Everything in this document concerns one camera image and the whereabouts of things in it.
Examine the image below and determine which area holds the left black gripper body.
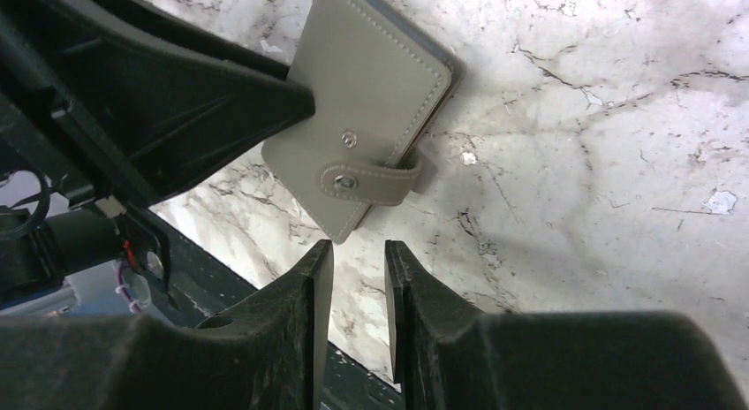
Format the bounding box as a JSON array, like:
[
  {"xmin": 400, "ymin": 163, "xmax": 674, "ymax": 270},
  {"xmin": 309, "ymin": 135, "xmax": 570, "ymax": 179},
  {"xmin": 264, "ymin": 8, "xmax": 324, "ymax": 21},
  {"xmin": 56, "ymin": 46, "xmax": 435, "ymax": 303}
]
[{"xmin": 1, "ymin": 14, "xmax": 171, "ymax": 308}]

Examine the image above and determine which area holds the taupe leather card holder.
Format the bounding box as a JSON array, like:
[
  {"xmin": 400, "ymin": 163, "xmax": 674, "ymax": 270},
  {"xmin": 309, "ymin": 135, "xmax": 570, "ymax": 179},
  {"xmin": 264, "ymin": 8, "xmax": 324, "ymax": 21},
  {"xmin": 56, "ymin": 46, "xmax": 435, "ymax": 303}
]
[{"xmin": 261, "ymin": 0, "xmax": 465, "ymax": 244}]

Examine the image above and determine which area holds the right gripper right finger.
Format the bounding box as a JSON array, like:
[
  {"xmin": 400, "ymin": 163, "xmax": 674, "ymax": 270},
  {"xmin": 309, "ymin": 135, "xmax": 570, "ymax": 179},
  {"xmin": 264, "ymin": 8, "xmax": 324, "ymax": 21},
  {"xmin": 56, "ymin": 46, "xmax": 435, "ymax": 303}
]
[{"xmin": 384, "ymin": 240, "xmax": 746, "ymax": 409}]

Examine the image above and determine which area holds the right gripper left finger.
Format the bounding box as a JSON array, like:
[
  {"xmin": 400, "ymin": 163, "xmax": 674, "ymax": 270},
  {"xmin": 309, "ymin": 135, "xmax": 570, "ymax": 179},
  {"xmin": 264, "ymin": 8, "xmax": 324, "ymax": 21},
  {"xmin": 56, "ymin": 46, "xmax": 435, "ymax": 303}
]
[{"xmin": 1, "ymin": 239, "xmax": 334, "ymax": 409}]

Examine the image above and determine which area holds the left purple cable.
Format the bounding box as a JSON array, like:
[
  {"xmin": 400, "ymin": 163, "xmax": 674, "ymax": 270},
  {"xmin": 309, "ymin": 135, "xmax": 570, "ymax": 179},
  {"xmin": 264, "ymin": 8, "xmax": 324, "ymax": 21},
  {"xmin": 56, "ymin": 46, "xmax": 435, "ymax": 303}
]
[{"xmin": 114, "ymin": 257, "xmax": 148, "ymax": 315}]

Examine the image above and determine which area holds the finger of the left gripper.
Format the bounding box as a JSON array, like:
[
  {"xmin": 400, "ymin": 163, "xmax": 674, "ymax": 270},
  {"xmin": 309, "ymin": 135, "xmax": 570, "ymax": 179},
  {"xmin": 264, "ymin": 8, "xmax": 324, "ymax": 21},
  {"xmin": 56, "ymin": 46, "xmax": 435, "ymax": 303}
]
[
  {"xmin": 17, "ymin": 0, "xmax": 314, "ymax": 206},
  {"xmin": 93, "ymin": 0, "xmax": 289, "ymax": 80}
]

